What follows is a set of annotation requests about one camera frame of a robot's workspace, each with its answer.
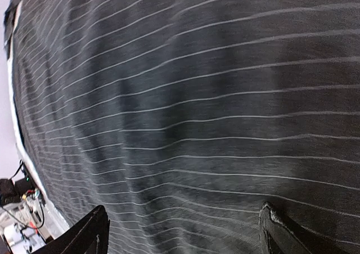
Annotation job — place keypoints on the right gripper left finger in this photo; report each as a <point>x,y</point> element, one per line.
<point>89,235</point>

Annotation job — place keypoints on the floral patterned table mat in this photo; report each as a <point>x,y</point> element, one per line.
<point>53,220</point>

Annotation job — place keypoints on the black pinstriped shirt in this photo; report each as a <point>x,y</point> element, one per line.
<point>184,117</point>

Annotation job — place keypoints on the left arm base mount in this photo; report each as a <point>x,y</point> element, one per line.
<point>22,213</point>

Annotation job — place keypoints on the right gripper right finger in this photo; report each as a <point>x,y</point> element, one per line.
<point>281,234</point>

